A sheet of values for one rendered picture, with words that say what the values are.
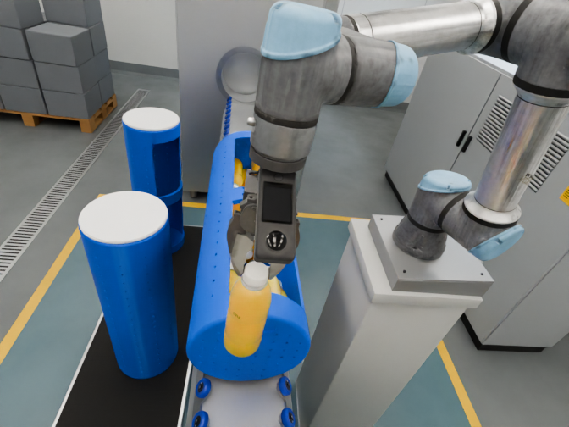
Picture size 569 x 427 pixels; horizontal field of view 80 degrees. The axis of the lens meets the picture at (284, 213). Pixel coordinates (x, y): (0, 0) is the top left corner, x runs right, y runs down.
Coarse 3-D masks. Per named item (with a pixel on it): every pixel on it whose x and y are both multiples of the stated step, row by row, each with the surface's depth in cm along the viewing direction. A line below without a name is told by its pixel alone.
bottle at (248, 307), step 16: (240, 288) 52; (256, 288) 51; (240, 304) 52; (256, 304) 51; (240, 320) 53; (256, 320) 53; (224, 336) 59; (240, 336) 55; (256, 336) 57; (240, 352) 58
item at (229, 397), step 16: (224, 112) 235; (240, 112) 227; (240, 128) 208; (192, 384) 92; (224, 384) 87; (240, 384) 88; (256, 384) 88; (272, 384) 89; (192, 400) 88; (208, 400) 83; (224, 400) 84; (240, 400) 85; (256, 400) 85; (272, 400) 86; (208, 416) 81; (224, 416) 81; (240, 416) 82; (256, 416) 82; (272, 416) 83
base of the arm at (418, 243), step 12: (408, 216) 95; (396, 228) 100; (408, 228) 95; (420, 228) 92; (396, 240) 98; (408, 240) 95; (420, 240) 93; (432, 240) 92; (444, 240) 94; (408, 252) 96; (420, 252) 94; (432, 252) 94
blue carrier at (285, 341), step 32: (224, 160) 121; (224, 192) 105; (224, 224) 93; (224, 256) 83; (224, 288) 75; (288, 288) 101; (192, 320) 76; (224, 320) 69; (288, 320) 72; (192, 352) 75; (224, 352) 76; (256, 352) 78; (288, 352) 79
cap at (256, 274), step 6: (246, 264) 52; (252, 264) 52; (258, 264) 52; (264, 264) 52; (246, 270) 50; (252, 270) 51; (258, 270) 51; (264, 270) 51; (246, 276) 50; (252, 276) 50; (258, 276) 50; (264, 276) 50; (246, 282) 50; (252, 282) 50; (258, 282) 50; (264, 282) 51
